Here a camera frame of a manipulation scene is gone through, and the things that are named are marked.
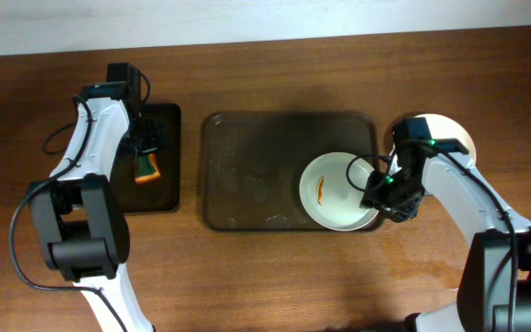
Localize green and orange sponge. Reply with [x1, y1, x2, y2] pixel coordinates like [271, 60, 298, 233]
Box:
[134, 153, 161, 184]

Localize pale green plate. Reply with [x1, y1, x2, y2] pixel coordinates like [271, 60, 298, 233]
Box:
[299, 152, 379, 231]

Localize cream white plate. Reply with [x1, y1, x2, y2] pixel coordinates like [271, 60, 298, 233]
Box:
[416, 113, 477, 160]

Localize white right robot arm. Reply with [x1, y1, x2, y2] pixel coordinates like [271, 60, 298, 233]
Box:
[361, 117, 531, 332]

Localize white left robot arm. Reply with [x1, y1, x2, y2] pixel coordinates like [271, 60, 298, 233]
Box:
[19, 63, 169, 331]

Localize small black tray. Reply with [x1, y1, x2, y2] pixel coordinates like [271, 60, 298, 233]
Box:
[110, 103, 182, 214]

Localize large brown serving tray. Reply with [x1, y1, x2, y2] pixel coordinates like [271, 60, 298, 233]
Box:
[201, 112, 378, 232]

